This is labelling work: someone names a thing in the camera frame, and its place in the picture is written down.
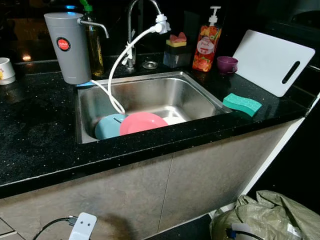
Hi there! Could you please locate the pink plate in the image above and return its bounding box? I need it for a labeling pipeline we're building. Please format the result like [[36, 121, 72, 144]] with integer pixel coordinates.
[[119, 112, 169, 136]]

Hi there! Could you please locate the green sponge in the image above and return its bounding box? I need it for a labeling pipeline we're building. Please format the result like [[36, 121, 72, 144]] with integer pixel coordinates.
[[222, 93, 263, 118]]

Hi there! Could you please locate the white cutting board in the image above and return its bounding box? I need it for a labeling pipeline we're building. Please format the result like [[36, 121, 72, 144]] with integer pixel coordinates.
[[232, 30, 317, 98]]

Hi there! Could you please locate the olive green woven bag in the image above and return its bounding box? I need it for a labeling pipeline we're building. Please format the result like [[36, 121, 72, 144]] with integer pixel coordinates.
[[210, 190, 320, 240]]

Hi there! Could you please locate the purple cup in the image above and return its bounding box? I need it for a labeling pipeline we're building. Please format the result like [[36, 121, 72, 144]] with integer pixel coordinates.
[[216, 56, 239, 75]]

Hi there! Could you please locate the orange soap pump bottle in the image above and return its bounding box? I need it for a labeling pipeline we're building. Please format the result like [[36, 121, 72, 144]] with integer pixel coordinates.
[[192, 6, 223, 73]]

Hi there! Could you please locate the white plate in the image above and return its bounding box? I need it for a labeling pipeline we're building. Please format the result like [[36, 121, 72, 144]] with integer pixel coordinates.
[[162, 116, 188, 126]]

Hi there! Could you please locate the dark sponge holder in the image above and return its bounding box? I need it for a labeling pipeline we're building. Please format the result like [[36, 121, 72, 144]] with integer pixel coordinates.
[[163, 46, 192, 69]]

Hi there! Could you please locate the yellow and red sponge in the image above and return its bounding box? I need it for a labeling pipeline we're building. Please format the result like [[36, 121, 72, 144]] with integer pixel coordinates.
[[166, 32, 188, 48]]

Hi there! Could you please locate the stainless steel sink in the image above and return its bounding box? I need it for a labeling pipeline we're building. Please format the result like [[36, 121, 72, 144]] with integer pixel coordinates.
[[75, 71, 232, 145]]

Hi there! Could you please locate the round metal counter fitting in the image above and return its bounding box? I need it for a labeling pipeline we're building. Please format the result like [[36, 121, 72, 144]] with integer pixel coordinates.
[[142, 60, 159, 70]]

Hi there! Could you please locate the chrome faucet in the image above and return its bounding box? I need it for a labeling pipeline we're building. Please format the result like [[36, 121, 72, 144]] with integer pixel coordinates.
[[125, 0, 166, 71]]

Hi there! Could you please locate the light blue plate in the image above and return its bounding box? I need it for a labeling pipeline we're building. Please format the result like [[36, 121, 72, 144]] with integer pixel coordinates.
[[94, 113, 128, 141]]

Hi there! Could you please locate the green-capped oil bottle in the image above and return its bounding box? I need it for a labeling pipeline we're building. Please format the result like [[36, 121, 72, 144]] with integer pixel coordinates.
[[80, 0, 105, 77]]

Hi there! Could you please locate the grey water filter red logo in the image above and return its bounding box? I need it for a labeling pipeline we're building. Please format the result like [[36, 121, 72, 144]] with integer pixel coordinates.
[[44, 12, 110, 86]]

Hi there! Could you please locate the white printed mug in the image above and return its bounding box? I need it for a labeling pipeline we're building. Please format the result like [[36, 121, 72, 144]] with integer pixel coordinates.
[[0, 57, 16, 86]]

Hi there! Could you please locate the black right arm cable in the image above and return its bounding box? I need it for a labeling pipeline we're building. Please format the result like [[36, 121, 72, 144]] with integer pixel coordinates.
[[225, 227, 263, 240]]

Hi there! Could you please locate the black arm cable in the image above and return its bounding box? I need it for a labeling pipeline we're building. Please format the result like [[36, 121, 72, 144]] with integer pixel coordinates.
[[225, 227, 263, 240], [32, 215, 78, 240]]

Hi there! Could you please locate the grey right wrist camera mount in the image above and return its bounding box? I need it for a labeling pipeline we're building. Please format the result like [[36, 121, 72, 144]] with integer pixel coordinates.
[[231, 222, 256, 240]]

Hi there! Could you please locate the white hose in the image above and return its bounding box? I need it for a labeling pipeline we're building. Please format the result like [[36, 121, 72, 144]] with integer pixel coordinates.
[[90, 14, 172, 115]]

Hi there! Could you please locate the white hose tie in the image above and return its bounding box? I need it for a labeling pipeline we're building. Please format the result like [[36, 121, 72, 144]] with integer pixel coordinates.
[[125, 42, 137, 58]]

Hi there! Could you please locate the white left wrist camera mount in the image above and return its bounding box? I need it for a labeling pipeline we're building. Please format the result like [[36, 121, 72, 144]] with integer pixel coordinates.
[[68, 212, 98, 240]]

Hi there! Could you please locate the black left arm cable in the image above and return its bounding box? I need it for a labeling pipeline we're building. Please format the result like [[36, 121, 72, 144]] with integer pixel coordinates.
[[32, 215, 78, 240]]

